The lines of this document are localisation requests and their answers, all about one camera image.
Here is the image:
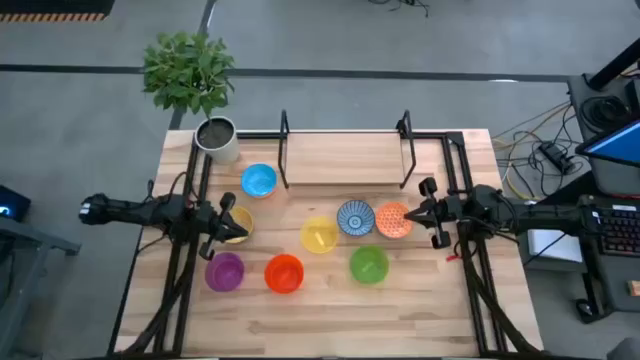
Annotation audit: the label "orange patterned ceramic bowl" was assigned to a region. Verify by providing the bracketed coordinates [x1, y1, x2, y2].
[374, 201, 415, 240]

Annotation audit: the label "green translucent plastic bowl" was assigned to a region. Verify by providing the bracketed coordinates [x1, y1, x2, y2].
[348, 244, 391, 287]

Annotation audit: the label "black computer mouse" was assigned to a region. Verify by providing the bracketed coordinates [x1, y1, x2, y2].
[574, 297, 597, 320]

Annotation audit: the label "blue glazed bowl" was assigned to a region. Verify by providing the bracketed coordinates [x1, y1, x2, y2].
[240, 162, 279, 200]

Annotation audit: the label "yellow floor cable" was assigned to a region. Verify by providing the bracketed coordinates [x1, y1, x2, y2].
[492, 102, 572, 202]

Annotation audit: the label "purple translucent plastic bowl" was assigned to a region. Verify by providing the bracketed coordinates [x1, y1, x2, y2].
[203, 251, 246, 294]

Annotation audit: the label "green leafy plant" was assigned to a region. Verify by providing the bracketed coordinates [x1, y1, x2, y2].
[142, 30, 237, 119]

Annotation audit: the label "black cable bundle on floor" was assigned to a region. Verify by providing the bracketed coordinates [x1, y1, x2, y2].
[368, 0, 432, 18]

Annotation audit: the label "yellow translucent plastic bowl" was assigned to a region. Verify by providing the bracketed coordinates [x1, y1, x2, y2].
[299, 215, 341, 255]

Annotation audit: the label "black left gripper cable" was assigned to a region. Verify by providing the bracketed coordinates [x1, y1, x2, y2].
[145, 171, 201, 202]

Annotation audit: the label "screen with blue display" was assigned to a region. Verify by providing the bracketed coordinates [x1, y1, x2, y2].
[574, 118, 640, 169]

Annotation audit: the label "orange translucent plastic bowl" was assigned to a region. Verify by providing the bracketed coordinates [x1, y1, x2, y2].
[263, 253, 306, 295]

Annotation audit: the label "tangled black floor cables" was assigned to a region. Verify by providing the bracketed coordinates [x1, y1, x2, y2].
[499, 103, 579, 187]

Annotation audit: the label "black device with blue light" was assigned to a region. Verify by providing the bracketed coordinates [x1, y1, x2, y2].
[0, 184, 32, 224]

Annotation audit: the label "yellow patterned ceramic bowl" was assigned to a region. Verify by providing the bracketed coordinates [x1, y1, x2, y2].
[223, 205, 256, 246]

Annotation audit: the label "wooden shelf with black frame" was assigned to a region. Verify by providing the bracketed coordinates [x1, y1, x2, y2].
[277, 108, 419, 192]

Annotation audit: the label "blue patterned ceramic bowl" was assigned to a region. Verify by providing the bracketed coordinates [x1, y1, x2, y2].
[335, 199, 377, 238]

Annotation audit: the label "black mat with hazard stripe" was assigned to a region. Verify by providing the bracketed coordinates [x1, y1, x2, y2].
[0, 0, 116, 24]

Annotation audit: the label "white cylindrical plant pot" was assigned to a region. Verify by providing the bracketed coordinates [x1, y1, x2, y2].
[193, 115, 242, 166]

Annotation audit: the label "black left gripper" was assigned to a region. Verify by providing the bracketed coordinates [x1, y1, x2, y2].
[198, 192, 250, 262]

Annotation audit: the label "grey side desk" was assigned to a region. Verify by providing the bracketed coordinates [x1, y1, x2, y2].
[517, 73, 640, 325]

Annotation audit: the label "grey metal stand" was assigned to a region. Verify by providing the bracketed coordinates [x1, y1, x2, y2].
[0, 216, 82, 357]

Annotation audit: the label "black slanted pole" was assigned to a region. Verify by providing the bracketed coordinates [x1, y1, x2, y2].
[588, 38, 640, 92]

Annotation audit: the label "black metal rig frame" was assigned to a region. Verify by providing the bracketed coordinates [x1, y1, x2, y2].
[107, 129, 544, 359]

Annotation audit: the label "white paper sheet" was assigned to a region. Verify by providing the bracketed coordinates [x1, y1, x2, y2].
[526, 227, 585, 264]

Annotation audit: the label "black power strip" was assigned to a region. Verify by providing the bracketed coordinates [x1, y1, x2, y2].
[538, 141, 577, 175]

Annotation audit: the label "coiled black cable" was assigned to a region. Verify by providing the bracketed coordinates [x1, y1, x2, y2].
[578, 93, 633, 133]

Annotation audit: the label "black keyboard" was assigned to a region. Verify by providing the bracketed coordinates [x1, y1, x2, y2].
[592, 204, 640, 257]

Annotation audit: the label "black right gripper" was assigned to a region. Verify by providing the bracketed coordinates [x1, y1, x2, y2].
[403, 176, 469, 250]

